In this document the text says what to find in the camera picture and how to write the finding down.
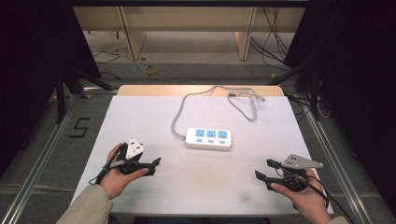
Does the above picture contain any yellow tape roll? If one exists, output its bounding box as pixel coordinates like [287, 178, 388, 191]
[144, 63, 161, 77]

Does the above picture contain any person's right hand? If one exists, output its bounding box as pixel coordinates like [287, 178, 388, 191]
[270, 168, 333, 224]

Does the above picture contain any white table cover sheet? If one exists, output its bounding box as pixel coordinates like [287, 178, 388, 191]
[70, 94, 334, 217]

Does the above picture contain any beige wooden bench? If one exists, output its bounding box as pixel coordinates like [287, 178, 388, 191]
[72, 6, 306, 62]

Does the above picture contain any wooden table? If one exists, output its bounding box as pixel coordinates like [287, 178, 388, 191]
[117, 84, 286, 97]

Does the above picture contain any thin black floor cable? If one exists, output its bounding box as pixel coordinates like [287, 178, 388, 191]
[92, 49, 122, 80]

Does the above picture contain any right hand-held gripper cable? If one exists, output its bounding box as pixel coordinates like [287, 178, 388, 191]
[271, 161, 356, 224]

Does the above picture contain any black metal stand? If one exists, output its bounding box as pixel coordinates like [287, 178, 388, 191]
[53, 63, 115, 125]
[266, 55, 323, 122]

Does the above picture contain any aluminium floor rail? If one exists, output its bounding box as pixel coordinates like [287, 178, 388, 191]
[303, 105, 376, 224]
[0, 92, 82, 224]

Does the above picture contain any black curtain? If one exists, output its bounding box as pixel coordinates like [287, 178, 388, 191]
[284, 0, 396, 216]
[0, 0, 102, 178]

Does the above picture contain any white power strip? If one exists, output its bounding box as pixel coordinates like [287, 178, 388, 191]
[184, 127, 233, 151]

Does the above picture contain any black floor cables bundle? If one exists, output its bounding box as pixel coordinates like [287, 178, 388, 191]
[249, 7, 297, 68]

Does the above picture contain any grey power strip cable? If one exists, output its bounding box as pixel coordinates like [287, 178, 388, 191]
[170, 85, 266, 141]

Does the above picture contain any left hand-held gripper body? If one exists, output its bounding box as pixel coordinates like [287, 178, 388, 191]
[118, 137, 147, 175]

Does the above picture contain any person's left hand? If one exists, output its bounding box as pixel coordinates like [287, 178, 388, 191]
[99, 143, 150, 200]

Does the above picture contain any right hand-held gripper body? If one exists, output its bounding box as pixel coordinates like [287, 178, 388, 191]
[279, 154, 324, 192]

